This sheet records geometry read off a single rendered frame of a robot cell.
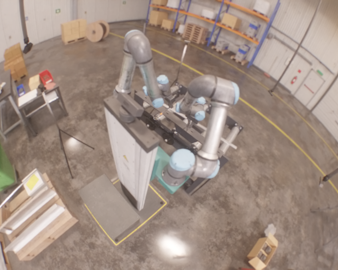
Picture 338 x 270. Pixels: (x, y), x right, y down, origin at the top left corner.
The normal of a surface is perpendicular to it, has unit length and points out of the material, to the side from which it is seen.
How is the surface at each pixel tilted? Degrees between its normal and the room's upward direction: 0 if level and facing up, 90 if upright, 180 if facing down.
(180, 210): 0
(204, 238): 0
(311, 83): 90
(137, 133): 0
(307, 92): 90
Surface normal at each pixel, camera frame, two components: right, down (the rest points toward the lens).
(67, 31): 0.70, 0.64
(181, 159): 0.07, -0.63
